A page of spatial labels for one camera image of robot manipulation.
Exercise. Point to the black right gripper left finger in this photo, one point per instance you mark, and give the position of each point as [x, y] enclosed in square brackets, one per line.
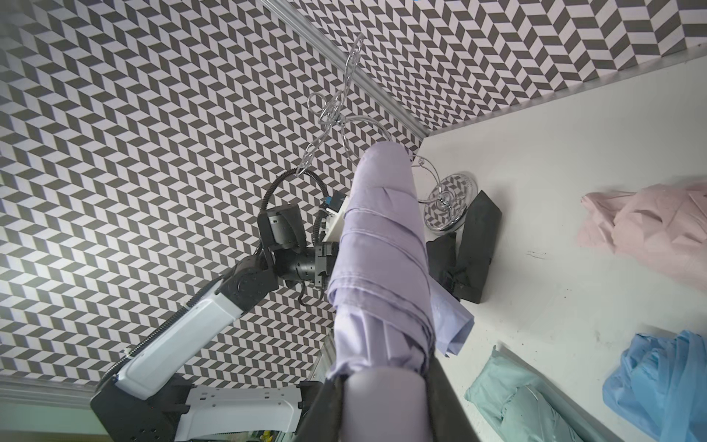
[322, 404]

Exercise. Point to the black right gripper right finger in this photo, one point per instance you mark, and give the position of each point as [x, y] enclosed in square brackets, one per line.
[448, 420]

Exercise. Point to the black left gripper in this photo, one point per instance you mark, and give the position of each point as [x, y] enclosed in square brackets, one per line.
[313, 265]

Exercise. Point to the mint green umbrella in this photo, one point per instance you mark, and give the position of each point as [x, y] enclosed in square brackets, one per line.
[520, 404]

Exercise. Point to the purple umbrella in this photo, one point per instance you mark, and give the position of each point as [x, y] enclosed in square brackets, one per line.
[391, 315]

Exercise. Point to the black umbrella sleeve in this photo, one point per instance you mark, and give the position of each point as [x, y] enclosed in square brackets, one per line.
[477, 248]

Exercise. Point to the blue umbrella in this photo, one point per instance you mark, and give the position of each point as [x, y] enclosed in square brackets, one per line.
[660, 386]

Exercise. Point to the pink umbrella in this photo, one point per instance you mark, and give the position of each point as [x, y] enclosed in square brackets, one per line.
[662, 226]

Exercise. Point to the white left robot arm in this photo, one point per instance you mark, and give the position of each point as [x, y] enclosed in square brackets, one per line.
[143, 397]

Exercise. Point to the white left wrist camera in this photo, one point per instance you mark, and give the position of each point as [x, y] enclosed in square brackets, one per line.
[333, 223]

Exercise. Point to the chrome wire stand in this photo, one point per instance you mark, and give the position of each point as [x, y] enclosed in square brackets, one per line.
[446, 206]

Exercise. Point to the aluminium corner post left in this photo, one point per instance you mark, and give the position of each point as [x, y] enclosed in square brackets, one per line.
[319, 41]

